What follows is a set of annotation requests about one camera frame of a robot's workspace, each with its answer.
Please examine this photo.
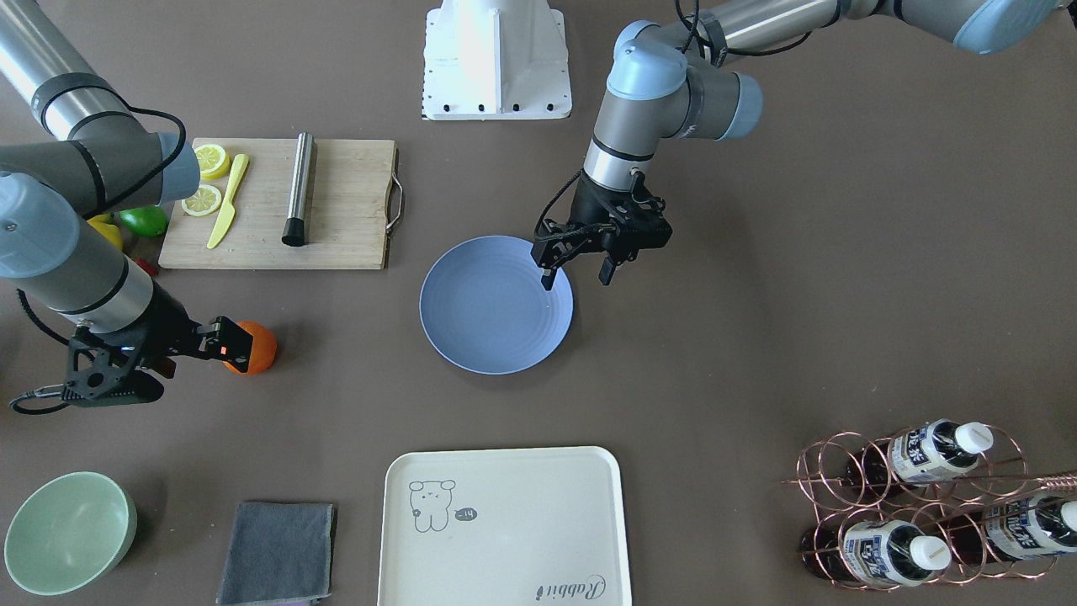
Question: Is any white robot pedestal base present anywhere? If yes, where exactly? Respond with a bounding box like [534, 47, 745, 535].
[421, 1, 573, 119]

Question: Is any yellow lemon lower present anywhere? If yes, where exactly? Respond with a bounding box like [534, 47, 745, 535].
[86, 214, 124, 252]

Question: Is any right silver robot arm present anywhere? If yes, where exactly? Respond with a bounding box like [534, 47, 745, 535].
[1, 1, 253, 413]

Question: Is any mint green bowl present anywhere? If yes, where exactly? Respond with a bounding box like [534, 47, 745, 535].
[3, 471, 137, 596]

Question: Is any lemon slice lower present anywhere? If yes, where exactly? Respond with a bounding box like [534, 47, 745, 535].
[180, 184, 223, 217]

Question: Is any red strawberry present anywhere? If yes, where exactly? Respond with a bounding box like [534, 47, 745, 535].
[132, 258, 159, 278]

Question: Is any blue round plate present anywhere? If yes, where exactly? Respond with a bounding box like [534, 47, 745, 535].
[419, 235, 576, 375]

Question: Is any green lime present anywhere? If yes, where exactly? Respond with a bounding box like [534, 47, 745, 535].
[114, 205, 169, 237]

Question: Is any tea bottle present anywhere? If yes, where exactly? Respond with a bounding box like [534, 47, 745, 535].
[940, 494, 1076, 566]
[845, 418, 994, 497]
[798, 520, 952, 590]

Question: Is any steel muddler black tip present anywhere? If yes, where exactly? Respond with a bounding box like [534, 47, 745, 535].
[281, 131, 316, 246]

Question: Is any lemon slice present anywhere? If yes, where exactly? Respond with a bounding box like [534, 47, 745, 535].
[194, 143, 232, 183]
[180, 184, 223, 217]

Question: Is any cream rabbit tray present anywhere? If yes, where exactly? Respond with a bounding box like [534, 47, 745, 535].
[378, 446, 634, 605]

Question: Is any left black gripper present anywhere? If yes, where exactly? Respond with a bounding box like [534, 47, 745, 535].
[531, 173, 673, 291]

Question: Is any yellow plastic knife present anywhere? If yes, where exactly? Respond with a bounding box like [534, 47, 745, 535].
[205, 153, 250, 249]

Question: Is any tea bottle middle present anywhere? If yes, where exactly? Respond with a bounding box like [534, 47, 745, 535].
[798, 520, 952, 590]

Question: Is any lemon slice upper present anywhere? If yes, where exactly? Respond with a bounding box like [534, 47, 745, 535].
[194, 143, 232, 183]

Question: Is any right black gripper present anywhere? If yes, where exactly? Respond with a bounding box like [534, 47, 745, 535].
[64, 286, 253, 407]

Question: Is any copper wire bottle rack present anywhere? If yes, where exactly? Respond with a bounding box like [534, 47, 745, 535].
[796, 425, 1074, 584]

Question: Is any orange mandarin fruit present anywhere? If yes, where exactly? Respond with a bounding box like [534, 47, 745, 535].
[223, 321, 278, 375]

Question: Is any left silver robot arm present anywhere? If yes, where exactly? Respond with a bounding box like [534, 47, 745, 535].
[532, 1, 1074, 290]

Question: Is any grey folded cloth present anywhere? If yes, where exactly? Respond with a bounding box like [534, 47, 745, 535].
[216, 501, 336, 605]

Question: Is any bamboo cutting board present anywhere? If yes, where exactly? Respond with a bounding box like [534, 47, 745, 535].
[159, 137, 397, 269]

